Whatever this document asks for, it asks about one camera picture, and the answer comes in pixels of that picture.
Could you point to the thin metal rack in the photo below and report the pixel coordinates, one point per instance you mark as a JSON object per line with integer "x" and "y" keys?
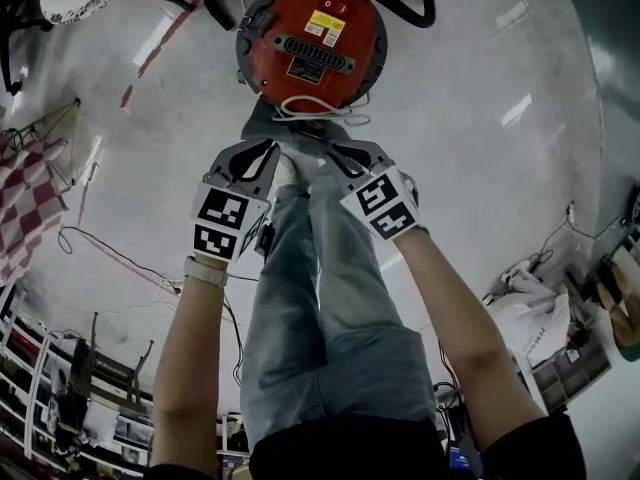
{"x": 62, "y": 174}

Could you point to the person's blue jeans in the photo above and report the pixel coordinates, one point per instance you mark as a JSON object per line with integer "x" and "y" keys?
{"x": 340, "y": 348}

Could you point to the white wrist band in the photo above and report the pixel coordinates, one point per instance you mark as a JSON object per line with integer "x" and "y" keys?
{"x": 205, "y": 272}

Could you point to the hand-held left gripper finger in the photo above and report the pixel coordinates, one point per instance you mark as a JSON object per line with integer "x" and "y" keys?
{"x": 267, "y": 183}
{"x": 224, "y": 160}

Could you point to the dark wooden stool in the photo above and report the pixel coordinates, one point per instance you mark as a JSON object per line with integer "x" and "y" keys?
{"x": 100, "y": 373}

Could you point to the white frame shelf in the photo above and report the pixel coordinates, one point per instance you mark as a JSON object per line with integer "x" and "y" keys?
{"x": 37, "y": 368}

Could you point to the red vacuum cleaner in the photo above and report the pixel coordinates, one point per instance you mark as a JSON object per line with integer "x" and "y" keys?
{"x": 310, "y": 28}

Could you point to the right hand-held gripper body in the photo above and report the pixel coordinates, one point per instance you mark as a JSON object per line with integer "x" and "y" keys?
{"x": 380, "y": 203}

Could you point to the person's right forearm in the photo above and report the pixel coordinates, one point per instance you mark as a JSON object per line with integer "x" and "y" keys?
{"x": 450, "y": 308}

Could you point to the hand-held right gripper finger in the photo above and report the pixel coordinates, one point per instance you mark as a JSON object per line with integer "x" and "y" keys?
{"x": 347, "y": 180}
{"x": 377, "y": 155}

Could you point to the person's left forearm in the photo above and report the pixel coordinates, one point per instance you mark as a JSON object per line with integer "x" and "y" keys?
{"x": 190, "y": 348}

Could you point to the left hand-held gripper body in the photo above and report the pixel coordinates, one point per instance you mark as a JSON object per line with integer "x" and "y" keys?
{"x": 220, "y": 218}

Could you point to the grey cubby shelf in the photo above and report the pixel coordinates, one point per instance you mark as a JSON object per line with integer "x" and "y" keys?
{"x": 575, "y": 378}

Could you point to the red checked cloth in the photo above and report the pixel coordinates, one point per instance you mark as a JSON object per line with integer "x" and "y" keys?
{"x": 25, "y": 203}

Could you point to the person's black shirt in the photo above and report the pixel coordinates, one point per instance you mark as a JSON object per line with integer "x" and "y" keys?
{"x": 350, "y": 453}

